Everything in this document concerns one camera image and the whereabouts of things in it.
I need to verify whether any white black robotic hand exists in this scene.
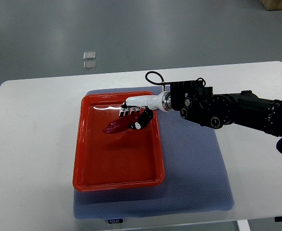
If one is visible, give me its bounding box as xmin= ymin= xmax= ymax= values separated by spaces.
xmin=119 ymin=95 xmax=165 ymax=130

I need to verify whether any black table label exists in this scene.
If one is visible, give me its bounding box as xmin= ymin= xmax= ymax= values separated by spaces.
xmin=108 ymin=218 xmax=123 ymax=224

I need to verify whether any upper metal floor plate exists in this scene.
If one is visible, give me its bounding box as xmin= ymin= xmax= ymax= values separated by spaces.
xmin=83 ymin=51 xmax=96 ymax=60

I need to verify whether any blue-grey mesh mat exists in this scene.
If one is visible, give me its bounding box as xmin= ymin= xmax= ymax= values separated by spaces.
xmin=74 ymin=87 xmax=234 ymax=219

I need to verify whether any white table leg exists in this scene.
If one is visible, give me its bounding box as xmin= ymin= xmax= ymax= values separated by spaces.
xmin=236 ymin=219 xmax=251 ymax=231

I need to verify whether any red pepper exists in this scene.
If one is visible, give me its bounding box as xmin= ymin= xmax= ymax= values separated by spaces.
xmin=102 ymin=113 xmax=141 ymax=134

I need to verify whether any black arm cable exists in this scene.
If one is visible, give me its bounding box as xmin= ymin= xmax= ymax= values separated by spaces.
xmin=145 ymin=71 xmax=165 ymax=86

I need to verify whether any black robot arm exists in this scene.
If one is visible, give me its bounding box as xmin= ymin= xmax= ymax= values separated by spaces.
xmin=120 ymin=78 xmax=282 ymax=154

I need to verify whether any red plastic tray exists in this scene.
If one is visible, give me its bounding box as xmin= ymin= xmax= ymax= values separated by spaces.
xmin=73 ymin=90 xmax=165 ymax=192

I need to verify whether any cardboard box corner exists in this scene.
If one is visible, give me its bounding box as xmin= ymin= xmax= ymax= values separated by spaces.
xmin=260 ymin=0 xmax=282 ymax=11

